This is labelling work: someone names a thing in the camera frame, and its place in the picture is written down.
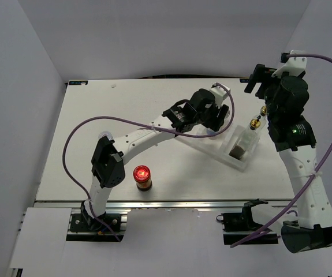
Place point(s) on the blue label silver lid jar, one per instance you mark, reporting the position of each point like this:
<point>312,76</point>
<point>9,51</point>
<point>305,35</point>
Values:
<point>211,134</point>

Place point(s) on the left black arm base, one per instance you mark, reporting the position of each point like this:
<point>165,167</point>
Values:
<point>79,231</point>

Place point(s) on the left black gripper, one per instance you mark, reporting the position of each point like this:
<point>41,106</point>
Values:
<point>215,122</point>

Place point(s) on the dark sauce glass bottle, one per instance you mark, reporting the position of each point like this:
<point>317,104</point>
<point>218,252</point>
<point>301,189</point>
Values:
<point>247,138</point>

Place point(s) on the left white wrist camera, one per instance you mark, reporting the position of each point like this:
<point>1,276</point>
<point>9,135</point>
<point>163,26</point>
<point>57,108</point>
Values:
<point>220,92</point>

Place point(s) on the clear liquid glass bottle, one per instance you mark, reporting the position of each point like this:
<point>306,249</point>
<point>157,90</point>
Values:
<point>263,116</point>

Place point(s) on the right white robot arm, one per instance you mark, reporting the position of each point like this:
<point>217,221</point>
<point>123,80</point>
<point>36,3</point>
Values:
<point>306,223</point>

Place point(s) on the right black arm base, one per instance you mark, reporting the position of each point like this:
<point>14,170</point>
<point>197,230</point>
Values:
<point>236,228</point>

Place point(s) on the white three compartment tray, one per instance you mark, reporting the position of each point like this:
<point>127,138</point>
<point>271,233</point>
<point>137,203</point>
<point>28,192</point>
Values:
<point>219,148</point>

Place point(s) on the red lid sauce jar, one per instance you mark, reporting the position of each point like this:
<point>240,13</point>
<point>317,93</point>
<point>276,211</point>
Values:
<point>142,177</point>

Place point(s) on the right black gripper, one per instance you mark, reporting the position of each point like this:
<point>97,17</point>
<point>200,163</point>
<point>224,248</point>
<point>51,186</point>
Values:
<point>258,75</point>

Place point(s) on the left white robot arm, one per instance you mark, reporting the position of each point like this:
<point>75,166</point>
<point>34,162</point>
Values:
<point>111,156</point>

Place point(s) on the small red white lid jar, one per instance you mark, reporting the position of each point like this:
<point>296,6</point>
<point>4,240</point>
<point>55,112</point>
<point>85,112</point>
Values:
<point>106,134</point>

